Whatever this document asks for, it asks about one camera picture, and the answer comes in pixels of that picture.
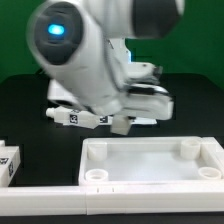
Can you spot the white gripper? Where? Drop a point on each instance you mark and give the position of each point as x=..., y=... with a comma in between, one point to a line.
x=145, y=97

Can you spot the white desk top tray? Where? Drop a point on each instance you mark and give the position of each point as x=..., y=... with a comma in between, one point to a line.
x=150, y=160

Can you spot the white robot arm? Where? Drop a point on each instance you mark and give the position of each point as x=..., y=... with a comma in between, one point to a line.
x=81, y=45

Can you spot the white paper marker sheet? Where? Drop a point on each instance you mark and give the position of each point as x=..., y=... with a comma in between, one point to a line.
x=107, y=120

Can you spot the white L-shaped fence wall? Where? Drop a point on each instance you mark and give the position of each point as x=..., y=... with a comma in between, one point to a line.
x=202, y=196

